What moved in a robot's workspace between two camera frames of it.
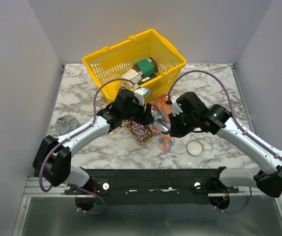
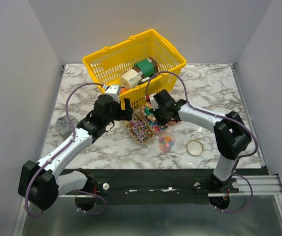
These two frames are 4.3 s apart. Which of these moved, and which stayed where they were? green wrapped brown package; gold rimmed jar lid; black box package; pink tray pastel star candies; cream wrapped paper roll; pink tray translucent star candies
Moved: pink tray pastel star candies; pink tray translucent star candies
Stayed: cream wrapped paper roll; gold rimmed jar lid; black box package; green wrapped brown package
